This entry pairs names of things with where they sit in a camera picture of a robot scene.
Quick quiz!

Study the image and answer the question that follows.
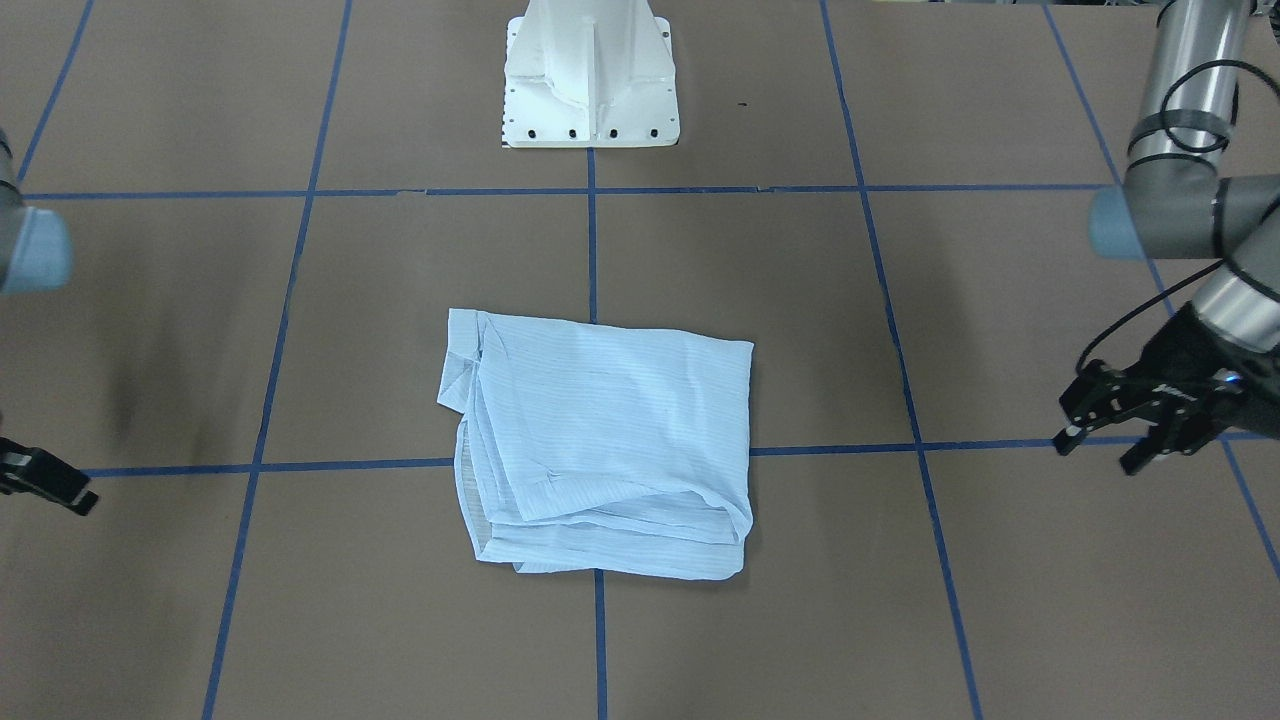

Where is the light blue button shirt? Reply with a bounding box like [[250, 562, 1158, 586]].
[[436, 307, 754, 582]]

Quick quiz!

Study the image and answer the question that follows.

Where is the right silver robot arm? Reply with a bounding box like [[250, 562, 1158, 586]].
[[1, 133, 99, 518]]

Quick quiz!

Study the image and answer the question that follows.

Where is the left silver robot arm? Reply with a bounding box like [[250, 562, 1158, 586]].
[[1053, 1, 1279, 475]]

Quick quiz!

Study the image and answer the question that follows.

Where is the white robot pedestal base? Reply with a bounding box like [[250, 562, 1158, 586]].
[[500, 1, 681, 149]]

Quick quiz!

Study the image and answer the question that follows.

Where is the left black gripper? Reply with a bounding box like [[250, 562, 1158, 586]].
[[1053, 302, 1279, 477]]

